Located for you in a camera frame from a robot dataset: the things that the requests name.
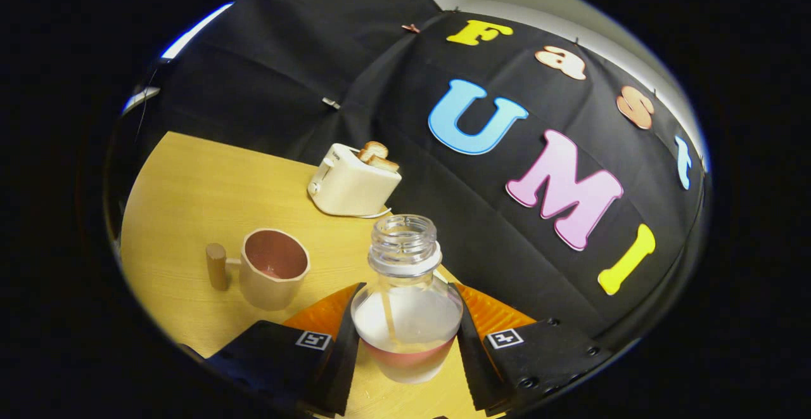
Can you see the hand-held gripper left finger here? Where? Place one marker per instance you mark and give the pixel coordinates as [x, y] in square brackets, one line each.
[342, 368]

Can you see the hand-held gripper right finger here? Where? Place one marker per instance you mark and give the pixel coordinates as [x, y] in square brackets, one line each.
[472, 368]

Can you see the clear plastic juice bottle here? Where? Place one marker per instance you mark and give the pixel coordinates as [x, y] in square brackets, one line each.
[405, 317]

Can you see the white toaster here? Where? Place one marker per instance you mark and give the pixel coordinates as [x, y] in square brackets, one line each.
[348, 187]

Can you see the toast slice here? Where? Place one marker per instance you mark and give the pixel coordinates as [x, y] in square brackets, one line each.
[383, 163]
[372, 149]

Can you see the wooden table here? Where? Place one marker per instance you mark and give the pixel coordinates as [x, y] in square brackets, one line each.
[184, 197]

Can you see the white clip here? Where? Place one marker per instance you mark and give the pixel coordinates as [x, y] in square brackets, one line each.
[331, 103]

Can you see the black backdrop cloth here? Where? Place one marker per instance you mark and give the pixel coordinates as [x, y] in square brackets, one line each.
[285, 45]

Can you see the pink clip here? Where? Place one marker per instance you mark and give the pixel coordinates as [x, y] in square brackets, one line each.
[410, 28]

